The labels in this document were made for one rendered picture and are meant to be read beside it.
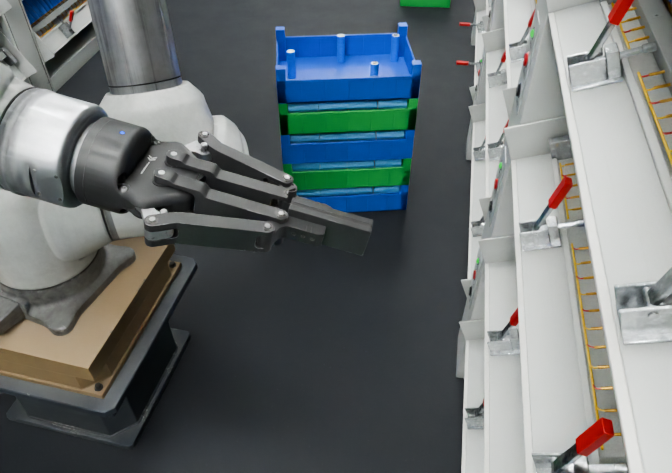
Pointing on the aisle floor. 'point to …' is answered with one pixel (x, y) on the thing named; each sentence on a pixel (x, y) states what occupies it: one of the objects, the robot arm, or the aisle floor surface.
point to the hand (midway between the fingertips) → (328, 226)
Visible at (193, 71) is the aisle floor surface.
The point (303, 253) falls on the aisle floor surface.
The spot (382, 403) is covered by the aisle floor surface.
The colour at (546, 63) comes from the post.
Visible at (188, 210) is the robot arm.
